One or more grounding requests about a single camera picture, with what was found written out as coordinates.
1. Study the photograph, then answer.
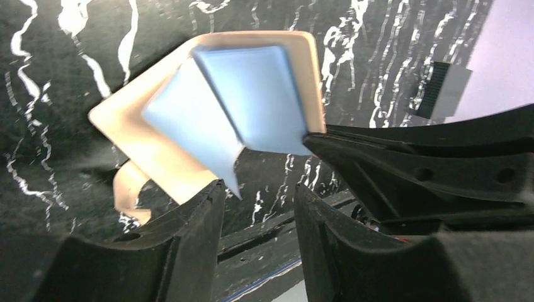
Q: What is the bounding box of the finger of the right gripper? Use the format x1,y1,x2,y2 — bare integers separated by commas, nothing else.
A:
304,105,533,233

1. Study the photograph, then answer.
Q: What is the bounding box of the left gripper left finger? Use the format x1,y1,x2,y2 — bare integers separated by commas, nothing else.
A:
35,180,225,301

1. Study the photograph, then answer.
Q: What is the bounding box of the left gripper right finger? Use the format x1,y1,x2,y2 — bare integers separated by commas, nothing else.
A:
294,184,533,301

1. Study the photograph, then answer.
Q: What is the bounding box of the black flat box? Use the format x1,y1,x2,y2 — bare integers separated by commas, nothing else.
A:
416,62,472,120

